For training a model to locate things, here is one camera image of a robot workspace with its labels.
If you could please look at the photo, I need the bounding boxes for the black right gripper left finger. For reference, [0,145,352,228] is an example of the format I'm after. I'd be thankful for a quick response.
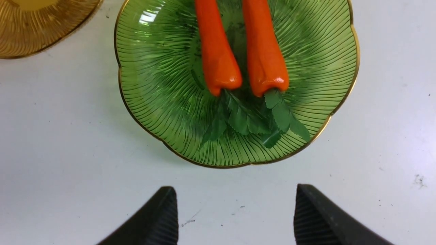
[99,186,179,245]

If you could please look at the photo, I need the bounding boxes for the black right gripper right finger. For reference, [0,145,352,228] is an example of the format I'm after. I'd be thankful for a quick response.
[293,183,392,245]

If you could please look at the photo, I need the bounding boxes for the orange carrot with leaves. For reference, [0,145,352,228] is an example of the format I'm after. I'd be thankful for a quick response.
[242,0,311,148]

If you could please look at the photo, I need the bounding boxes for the green ribbed glass plate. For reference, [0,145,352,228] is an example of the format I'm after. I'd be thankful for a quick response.
[114,0,360,168]

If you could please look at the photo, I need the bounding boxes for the amber ribbed glass plate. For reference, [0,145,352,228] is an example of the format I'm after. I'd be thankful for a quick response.
[0,0,102,59]

